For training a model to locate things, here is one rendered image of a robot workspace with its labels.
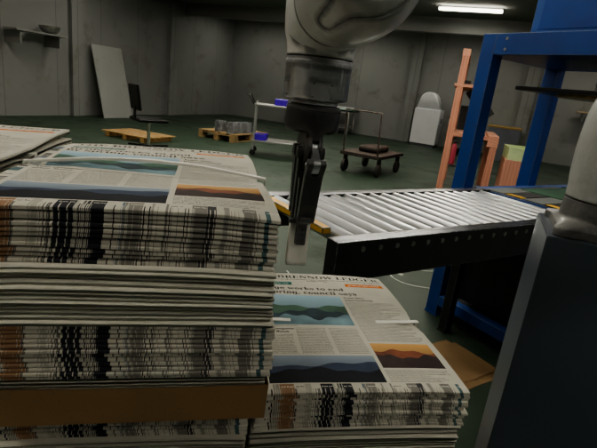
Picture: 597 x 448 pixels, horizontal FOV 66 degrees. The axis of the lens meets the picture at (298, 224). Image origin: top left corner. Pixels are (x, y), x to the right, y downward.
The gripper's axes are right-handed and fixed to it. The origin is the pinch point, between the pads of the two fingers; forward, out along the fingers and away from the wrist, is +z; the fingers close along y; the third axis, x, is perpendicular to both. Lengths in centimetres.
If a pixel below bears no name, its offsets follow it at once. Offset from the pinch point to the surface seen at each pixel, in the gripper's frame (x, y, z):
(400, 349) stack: 15.6, 8.5, 13.1
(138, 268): -19.5, 23.5, -4.7
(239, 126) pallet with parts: 43, -884, 66
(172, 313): -16.3, 23.4, -0.2
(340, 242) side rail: 22, -48, 16
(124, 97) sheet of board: -220, -1145, 48
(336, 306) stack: 9.3, -5.3, 13.2
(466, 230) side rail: 70, -67, 16
